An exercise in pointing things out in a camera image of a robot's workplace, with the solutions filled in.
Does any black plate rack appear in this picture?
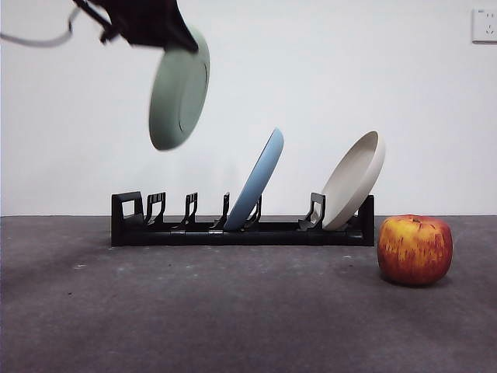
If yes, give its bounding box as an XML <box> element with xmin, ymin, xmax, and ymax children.
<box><xmin>111</xmin><ymin>190</ymin><xmax>376</xmax><ymax>248</ymax></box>

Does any grey cable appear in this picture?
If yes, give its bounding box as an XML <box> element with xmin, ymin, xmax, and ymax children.
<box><xmin>0</xmin><ymin>7</ymin><xmax>81</xmax><ymax>50</ymax></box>

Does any blue plate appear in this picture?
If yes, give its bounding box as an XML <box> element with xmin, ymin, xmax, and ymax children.
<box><xmin>224</xmin><ymin>127</ymin><xmax>285</xmax><ymax>230</ymax></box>

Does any beige plate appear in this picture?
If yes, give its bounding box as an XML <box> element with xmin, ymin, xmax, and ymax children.
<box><xmin>321</xmin><ymin>130</ymin><xmax>386</xmax><ymax>230</ymax></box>

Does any red yellow apple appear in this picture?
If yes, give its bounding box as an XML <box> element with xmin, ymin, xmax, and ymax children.
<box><xmin>377</xmin><ymin>213</ymin><xmax>454</xmax><ymax>288</ymax></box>

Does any white wall socket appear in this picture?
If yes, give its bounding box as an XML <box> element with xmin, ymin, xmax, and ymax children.
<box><xmin>471</xmin><ymin>8</ymin><xmax>497</xmax><ymax>44</ymax></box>

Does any green plate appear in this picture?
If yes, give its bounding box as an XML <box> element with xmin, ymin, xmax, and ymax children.
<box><xmin>148</xmin><ymin>23</ymin><xmax>211</xmax><ymax>152</ymax></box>

